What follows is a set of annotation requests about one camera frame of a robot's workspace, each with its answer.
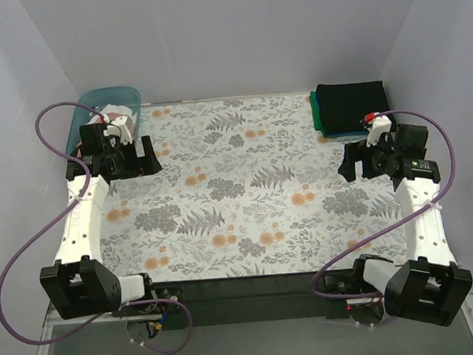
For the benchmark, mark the green folded t shirt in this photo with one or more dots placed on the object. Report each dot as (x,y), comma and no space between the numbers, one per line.
(315,111)

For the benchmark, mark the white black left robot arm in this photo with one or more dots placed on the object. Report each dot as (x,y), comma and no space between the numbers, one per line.
(78,284)

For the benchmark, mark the aluminium frame rail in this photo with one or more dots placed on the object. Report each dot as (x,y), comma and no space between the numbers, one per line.
(309,336)

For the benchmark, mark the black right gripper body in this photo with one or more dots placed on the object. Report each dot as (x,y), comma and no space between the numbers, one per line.
(365,160)

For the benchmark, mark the blue folded t shirt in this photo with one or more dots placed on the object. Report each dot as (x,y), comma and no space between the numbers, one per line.
(346,134)

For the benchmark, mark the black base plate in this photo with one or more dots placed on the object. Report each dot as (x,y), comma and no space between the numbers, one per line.
(254,299)

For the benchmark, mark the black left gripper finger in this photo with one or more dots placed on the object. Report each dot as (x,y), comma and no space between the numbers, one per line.
(145,171)
(150,162)

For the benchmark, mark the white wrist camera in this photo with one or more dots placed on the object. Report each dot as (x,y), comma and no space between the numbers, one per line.
(120,128)
(376,124)

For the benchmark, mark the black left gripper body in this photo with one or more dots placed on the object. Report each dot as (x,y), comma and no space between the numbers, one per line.
(139,160)

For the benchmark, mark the teal plastic basket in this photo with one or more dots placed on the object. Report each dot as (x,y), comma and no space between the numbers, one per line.
(98,99)

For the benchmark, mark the floral table mat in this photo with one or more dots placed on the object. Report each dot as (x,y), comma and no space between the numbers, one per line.
(247,187)

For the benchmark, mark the pink t shirt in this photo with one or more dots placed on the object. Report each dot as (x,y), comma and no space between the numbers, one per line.
(95,119)

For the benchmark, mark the black folded t shirt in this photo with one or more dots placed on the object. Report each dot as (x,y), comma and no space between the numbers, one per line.
(343,106)

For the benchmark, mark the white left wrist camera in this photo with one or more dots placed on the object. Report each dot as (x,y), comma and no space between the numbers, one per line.
(120,128)

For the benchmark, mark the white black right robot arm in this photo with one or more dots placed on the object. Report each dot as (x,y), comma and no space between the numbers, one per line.
(430,287)

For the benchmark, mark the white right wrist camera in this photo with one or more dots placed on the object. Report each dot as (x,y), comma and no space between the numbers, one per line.
(376,124)

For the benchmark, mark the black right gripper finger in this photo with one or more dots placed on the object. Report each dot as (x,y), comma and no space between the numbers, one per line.
(368,170)
(347,168)

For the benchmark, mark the white t shirt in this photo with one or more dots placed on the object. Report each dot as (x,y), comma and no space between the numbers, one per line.
(115,111)

